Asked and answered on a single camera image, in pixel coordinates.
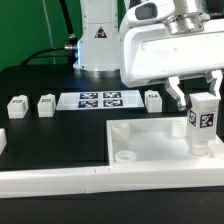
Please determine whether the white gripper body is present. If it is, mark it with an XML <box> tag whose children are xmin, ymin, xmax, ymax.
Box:
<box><xmin>120</xmin><ymin>19</ymin><xmax>224</xmax><ymax>87</ymax></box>

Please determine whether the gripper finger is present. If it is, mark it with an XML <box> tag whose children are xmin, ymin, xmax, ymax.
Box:
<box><xmin>206</xmin><ymin>70</ymin><xmax>223</xmax><ymax>99</ymax></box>
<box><xmin>165</xmin><ymin>76</ymin><xmax>187</xmax><ymax>111</ymax></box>

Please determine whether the white square table top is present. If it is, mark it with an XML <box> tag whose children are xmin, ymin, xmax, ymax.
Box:
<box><xmin>105</xmin><ymin>115</ymin><xmax>224</xmax><ymax>166</ymax></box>

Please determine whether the white U-shaped obstacle fence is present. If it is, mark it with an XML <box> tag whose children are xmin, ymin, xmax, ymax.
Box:
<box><xmin>0</xmin><ymin>137</ymin><xmax>224</xmax><ymax>198</ymax></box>

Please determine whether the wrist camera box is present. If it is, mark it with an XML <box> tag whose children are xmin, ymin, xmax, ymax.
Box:
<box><xmin>125</xmin><ymin>0</ymin><xmax>175</xmax><ymax>28</ymax></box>

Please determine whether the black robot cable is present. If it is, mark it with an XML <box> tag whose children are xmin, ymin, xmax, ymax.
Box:
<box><xmin>19</xmin><ymin>0</ymin><xmax>80</xmax><ymax>66</ymax></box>

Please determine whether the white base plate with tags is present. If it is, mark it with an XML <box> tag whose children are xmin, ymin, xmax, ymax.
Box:
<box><xmin>56</xmin><ymin>90</ymin><xmax>144</xmax><ymax>111</ymax></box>

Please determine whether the thin grey cable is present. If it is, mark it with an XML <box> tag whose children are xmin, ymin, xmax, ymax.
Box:
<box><xmin>41</xmin><ymin>0</ymin><xmax>56</xmax><ymax>65</ymax></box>

